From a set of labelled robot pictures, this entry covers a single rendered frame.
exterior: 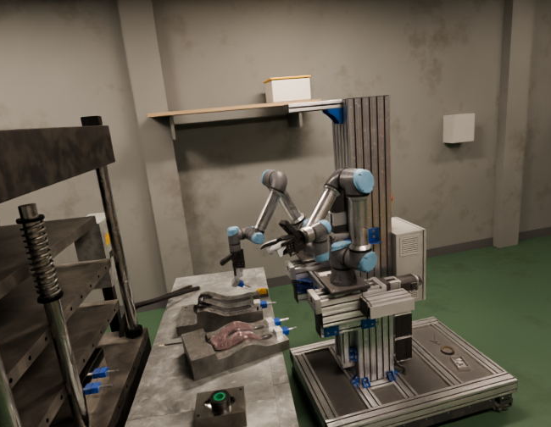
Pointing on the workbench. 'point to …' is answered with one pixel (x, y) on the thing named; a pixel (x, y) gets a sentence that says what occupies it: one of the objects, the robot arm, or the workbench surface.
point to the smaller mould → (233, 415)
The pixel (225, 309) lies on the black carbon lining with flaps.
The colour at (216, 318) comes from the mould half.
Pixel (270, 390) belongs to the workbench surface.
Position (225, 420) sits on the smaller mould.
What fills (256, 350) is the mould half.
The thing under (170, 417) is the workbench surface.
